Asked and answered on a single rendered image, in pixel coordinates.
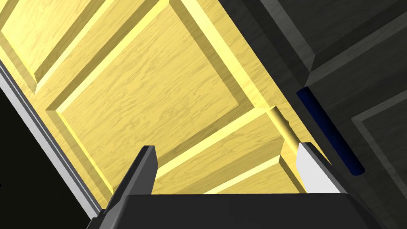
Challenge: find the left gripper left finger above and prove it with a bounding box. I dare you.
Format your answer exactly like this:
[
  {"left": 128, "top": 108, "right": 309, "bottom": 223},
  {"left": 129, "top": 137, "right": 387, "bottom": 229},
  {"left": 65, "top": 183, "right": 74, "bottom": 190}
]
[{"left": 108, "top": 145, "right": 159, "bottom": 209}]

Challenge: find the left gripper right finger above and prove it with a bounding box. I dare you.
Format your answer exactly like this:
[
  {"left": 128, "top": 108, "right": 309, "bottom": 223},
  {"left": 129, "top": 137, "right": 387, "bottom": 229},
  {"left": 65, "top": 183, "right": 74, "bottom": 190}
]
[{"left": 295, "top": 142, "right": 348, "bottom": 194}]

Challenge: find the yellow wooden cupboard door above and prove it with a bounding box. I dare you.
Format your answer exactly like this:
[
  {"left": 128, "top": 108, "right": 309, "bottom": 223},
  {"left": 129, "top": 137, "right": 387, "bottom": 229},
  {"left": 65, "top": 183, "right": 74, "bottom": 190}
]
[{"left": 0, "top": 0, "right": 331, "bottom": 210}]

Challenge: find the dark grey cupboard door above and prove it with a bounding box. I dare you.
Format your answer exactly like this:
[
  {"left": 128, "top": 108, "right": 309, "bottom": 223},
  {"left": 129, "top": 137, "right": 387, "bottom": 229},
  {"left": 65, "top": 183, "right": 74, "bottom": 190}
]
[{"left": 219, "top": 0, "right": 407, "bottom": 229}]

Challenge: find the dark blue bar handle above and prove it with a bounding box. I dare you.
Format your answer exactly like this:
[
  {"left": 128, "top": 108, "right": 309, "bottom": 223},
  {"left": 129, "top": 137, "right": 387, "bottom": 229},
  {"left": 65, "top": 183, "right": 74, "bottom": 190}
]
[{"left": 296, "top": 86, "right": 366, "bottom": 176}]

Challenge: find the yellow bar handle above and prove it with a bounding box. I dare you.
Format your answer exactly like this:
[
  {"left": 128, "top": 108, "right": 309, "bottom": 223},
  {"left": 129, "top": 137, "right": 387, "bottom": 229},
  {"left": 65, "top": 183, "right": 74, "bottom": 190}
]
[{"left": 266, "top": 106, "right": 301, "bottom": 150}]

